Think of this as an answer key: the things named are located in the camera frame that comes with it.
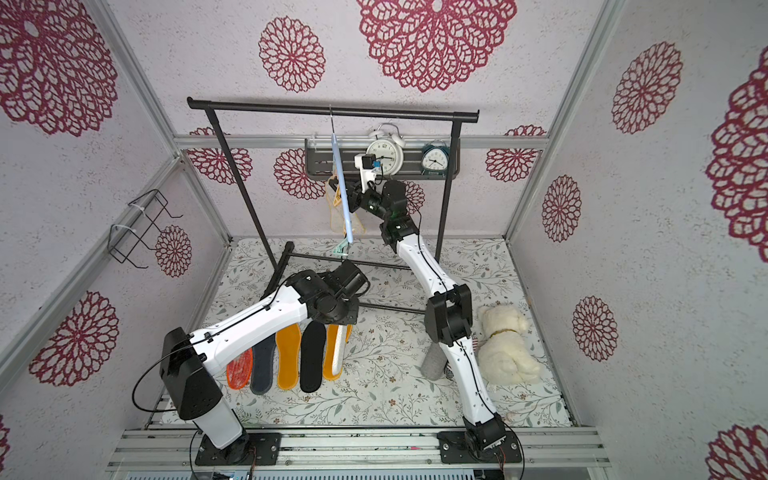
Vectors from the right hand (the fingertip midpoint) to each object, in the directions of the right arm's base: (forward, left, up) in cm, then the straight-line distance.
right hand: (330, 177), depth 78 cm
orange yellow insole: (-30, +15, -39) cm, 52 cm away
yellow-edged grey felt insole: (-30, +2, -40) cm, 50 cm away
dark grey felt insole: (-38, +21, -40) cm, 59 cm away
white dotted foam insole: (-28, +8, -41) cm, 50 cm away
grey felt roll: (-34, -29, -39) cm, 59 cm away
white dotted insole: (-36, -4, -25) cm, 45 cm away
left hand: (-27, -4, -25) cm, 37 cm away
